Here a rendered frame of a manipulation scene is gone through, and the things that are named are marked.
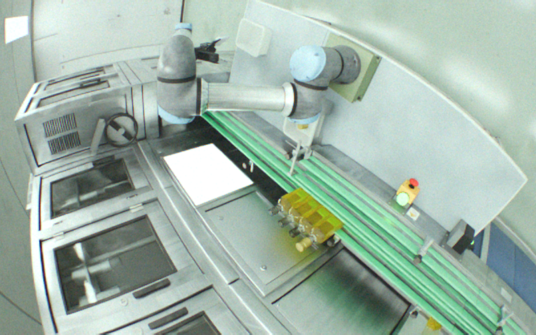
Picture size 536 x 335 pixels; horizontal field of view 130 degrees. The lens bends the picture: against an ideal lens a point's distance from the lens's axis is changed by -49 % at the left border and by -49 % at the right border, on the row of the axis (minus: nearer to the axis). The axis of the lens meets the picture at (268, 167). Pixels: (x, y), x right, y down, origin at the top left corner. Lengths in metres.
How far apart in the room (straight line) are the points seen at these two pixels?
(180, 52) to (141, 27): 3.52
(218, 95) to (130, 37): 3.54
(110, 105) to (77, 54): 2.75
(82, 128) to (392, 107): 1.51
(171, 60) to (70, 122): 0.93
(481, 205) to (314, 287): 0.69
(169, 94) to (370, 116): 0.72
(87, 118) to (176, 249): 0.88
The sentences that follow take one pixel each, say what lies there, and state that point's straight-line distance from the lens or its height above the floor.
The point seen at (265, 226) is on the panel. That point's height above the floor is 1.12.
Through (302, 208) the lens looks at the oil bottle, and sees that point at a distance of 0.92.
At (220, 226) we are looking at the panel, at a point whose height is 1.27.
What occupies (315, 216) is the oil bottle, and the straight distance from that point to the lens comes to 0.91.
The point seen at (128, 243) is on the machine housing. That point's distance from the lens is 1.05.
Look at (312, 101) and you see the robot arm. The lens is 0.79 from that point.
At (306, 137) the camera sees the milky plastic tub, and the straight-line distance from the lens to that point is 1.15.
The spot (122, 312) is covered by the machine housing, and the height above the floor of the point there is 1.77.
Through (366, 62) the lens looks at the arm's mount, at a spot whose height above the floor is 0.83.
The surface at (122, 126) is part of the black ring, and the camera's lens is 1.48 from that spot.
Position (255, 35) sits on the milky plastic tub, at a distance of 1.42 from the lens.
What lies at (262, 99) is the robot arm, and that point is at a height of 1.16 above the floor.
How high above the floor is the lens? 1.63
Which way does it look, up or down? 36 degrees down
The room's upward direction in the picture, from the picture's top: 110 degrees counter-clockwise
